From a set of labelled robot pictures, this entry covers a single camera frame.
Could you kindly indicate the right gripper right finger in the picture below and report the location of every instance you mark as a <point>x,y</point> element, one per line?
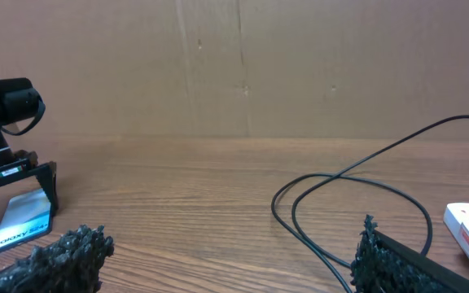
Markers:
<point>382,264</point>

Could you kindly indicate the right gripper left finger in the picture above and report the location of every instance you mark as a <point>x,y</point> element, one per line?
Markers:
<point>71,264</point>

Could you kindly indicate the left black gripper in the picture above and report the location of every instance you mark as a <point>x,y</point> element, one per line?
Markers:
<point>26,165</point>

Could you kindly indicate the blue Galaxy smartphone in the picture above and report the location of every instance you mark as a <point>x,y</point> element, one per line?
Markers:
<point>28,216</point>

